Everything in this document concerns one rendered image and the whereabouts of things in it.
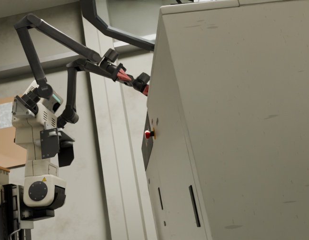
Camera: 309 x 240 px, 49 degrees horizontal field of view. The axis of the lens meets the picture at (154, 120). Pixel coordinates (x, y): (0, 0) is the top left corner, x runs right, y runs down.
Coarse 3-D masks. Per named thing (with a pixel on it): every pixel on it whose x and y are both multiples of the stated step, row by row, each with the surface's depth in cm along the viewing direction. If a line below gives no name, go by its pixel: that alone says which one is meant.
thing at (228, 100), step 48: (240, 0) 94; (288, 0) 96; (192, 48) 87; (240, 48) 88; (288, 48) 90; (192, 96) 83; (240, 96) 84; (288, 96) 85; (192, 144) 79; (240, 144) 79; (288, 144) 80; (192, 192) 82; (240, 192) 76; (288, 192) 76
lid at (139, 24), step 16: (80, 0) 222; (96, 0) 219; (112, 0) 213; (128, 0) 208; (144, 0) 202; (160, 0) 197; (192, 0) 186; (96, 16) 235; (112, 16) 228; (128, 16) 222; (144, 16) 216; (112, 32) 243; (128, 32) 239; (144, 32) 232; (144, 48) 248
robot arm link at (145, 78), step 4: (128, 76) 223; (140, 76) 224; (144, 76) 222; (148, 76) 222; (128, 80) 221; (132, 80) 221; (136, 80) 224; (144, 80) 221; (148, 80) 223; (132, 84) 222
